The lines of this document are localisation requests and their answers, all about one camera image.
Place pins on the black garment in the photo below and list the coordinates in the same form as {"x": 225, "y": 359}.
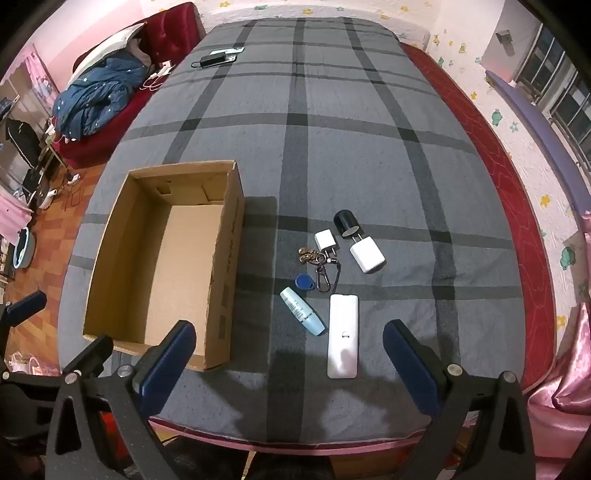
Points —
{"x": 21, "y": 138}

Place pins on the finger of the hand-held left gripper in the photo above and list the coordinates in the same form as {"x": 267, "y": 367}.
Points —
{"x": 94, "y": 353}
{"x": 27, "y": 303}

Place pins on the white remote control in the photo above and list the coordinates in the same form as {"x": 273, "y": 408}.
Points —
{"x": 342, "y": 332}

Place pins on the metal frame table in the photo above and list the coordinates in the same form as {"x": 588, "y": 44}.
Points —
{"x": 55, "y": 147}

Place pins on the red velvet sofa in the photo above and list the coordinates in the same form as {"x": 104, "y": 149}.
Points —
{"x": 175, "y": 27}

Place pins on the grey plaid blanket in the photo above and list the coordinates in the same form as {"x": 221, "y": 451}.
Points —
{"x": 369, "y": 138}

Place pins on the light blue cosmetic tube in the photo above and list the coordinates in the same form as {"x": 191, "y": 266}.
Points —
{"x": 300, "y": 309}

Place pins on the white power strip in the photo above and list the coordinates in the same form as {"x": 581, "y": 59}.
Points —
{"x": 72, "y": 177}

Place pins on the barred window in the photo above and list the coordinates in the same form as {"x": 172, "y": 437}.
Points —
{"x": 554, "y": 78}

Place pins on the blue key fob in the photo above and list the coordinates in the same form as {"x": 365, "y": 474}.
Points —
{"x": 303, "y": 282}

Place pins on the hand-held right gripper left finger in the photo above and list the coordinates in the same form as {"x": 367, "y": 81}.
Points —
{"x": 164, "y": 369}

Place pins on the blue plastic basin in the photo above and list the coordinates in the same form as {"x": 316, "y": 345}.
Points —
{"x": 28, "y": 244}

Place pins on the cardboard box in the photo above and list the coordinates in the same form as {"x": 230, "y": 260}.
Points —
{"x": 175, "y": 277}

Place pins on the red quilted mattress cover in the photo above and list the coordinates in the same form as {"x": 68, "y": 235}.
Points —
{"x": 508, "y": 207}

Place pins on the large white charger plug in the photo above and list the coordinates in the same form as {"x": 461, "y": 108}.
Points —
{"x": 367, "y": 254}

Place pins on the black cylindrical cap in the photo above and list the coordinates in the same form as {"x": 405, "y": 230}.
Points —
{"x": 344, "y": 220}

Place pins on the pink plastic basket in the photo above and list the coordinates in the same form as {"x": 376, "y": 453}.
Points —
{"x": 37, "y": 364}

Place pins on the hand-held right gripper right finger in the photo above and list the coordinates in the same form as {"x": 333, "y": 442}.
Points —
{"x": 411, "y": 369}

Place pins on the pink hanging cloth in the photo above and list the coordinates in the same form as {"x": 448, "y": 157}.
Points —
{"x": 11, "y": 214}

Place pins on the black power adapter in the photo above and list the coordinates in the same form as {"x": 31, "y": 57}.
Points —
{"x": 213, "y": 58}

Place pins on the white pillow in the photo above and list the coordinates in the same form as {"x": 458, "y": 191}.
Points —
{"x": 111, "y": 46}

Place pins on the small white charger plug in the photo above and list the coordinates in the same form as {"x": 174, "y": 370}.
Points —
{"x": 323, "y": 240}

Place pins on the blue star-print jacket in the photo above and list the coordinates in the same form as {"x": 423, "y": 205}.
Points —
{"x": 92, "y": 101}

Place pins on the purple window sill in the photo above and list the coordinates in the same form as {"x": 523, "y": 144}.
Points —
{"x": 535, "y": 120}

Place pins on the pink satin cloth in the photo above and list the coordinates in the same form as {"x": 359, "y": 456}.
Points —
{"x": 563, "y": 397}

